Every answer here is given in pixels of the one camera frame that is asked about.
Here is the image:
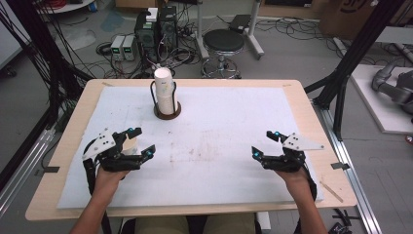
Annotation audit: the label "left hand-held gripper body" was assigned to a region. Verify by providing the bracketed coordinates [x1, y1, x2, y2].
[81, 127, 146, 173]

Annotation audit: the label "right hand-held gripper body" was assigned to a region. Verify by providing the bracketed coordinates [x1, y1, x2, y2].
[259, 132, 325, 174]

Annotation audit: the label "black wire cup holder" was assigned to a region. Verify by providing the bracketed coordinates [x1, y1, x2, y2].
[149, 80, 182, 121]

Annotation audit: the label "stack of white cups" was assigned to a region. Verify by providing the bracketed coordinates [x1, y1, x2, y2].
[153, 66, 178, 116]

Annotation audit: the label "person's right hand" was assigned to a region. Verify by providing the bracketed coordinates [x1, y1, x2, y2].
[273, 167, 312, 197]

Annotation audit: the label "person's left hand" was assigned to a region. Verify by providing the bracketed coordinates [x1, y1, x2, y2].
[93, 166, 131, 198]

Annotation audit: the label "white table mat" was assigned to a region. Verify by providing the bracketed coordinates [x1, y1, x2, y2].
[56, 85, 326, 210]

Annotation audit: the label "thin wooden stick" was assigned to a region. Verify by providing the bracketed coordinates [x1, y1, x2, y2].
[319, 180, 345, 204]

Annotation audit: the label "person's legs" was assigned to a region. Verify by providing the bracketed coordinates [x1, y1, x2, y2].
[131, 214, 258, 234]

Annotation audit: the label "grey bench power supply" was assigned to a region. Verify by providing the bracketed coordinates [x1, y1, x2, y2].
[109, 35, 127, 62]
[122, 34, 137, 62]

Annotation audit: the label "black computer tower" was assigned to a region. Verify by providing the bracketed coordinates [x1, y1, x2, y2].
[133, 10, 161, 63]
[158, 5, 179, 51]

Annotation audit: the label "black round stool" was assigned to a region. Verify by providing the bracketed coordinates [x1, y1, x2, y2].
[201, 28, 246, 80]

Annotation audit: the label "white floor board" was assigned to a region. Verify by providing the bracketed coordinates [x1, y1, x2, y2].
[350, 63, 413, 136]

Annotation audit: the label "black flat device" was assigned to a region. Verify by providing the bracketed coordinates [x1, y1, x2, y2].
[228, 14, 253, 34]

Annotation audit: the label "white small box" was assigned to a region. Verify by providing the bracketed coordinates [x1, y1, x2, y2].
[145, 7, 160, 23]

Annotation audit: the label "cardboard box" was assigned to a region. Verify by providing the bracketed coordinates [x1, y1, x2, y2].
[319, 0, 379, 41]

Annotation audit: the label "left hand-held gripper cable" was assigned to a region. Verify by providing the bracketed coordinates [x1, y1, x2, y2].
[82, 148, 113, 234]

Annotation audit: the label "hand-held gripper cable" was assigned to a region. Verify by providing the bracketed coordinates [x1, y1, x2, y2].
[82, 148, 113, 234]
[293, 161, 319, 234]

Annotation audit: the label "right hand-held gripper cable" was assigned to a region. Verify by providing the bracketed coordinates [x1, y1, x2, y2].
[293, 161, 319, 234]

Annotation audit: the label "aluminium rail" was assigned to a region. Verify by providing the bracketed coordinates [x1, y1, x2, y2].
[312, 99, 384, 234]
[0, 127, 56, 217]

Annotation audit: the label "black metal frame post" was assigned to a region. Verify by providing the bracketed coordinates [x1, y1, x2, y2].
[4, 0, 86, 128]
[304, 0, 407, 141]

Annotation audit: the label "white stand frame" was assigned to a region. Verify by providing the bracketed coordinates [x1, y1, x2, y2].
[194, 0, 266, 61]

